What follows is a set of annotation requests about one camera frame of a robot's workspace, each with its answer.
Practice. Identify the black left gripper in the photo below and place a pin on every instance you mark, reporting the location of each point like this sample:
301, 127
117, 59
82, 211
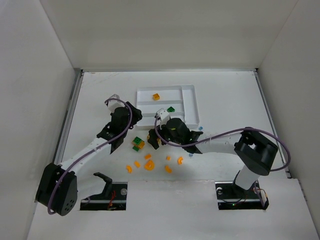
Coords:
135, 114

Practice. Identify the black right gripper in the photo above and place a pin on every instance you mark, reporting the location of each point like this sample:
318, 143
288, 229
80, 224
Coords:
153, 139

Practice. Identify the green square lego brick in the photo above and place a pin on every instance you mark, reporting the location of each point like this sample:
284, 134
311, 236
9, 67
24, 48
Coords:
171, 109

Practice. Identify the yellow square lego brick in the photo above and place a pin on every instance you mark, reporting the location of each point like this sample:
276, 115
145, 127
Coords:
156, 97

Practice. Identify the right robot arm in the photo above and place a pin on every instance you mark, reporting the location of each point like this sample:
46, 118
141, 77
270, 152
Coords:
255, 150

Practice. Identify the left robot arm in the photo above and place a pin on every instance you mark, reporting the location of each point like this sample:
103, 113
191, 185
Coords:
60, 185

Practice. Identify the orange round lego piece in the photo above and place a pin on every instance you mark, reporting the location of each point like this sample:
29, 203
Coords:
149, 166

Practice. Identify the orange curved lego right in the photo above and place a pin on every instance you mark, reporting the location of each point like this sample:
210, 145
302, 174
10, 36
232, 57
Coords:
180, 160

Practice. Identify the orange curved lego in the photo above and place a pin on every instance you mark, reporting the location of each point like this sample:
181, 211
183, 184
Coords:
180, 160
168, 169
129, 169

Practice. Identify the orange small lego block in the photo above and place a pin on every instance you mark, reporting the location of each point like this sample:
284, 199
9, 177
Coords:
137, 164

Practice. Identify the orange curved lego middle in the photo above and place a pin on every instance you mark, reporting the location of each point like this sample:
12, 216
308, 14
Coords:
168, 169

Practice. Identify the orange curved lego left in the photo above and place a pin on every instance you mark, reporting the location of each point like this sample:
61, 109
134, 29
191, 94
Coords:
129, 169

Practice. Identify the white divided sorting tray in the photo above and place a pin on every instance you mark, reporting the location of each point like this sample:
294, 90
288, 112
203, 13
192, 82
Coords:
180, 97

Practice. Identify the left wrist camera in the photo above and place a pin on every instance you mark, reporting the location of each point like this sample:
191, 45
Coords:
112, 103

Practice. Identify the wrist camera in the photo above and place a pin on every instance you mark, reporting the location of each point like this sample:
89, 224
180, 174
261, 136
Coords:
163, 116
112, 103

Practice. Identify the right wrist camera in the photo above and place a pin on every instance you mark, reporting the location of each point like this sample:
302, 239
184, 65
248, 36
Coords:
163, 116

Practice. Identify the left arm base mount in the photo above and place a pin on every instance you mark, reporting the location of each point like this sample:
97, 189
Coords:
104, 194

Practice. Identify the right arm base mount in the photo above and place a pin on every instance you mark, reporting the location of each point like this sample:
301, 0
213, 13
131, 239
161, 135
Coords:
231, 197

